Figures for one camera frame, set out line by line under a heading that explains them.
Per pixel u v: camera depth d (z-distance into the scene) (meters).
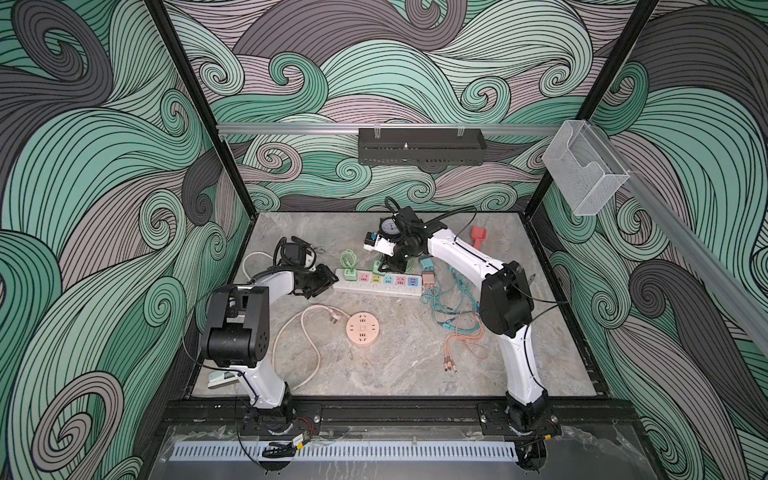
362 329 0.86
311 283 0.83
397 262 0.82
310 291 0.84
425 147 0.95
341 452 0.70
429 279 0.98
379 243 0.82
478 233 1.14
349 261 0.98
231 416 0.73
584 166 0.79
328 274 0.89
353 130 0.93
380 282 0.97
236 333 0.48
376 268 0.90
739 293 0.52
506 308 0.55
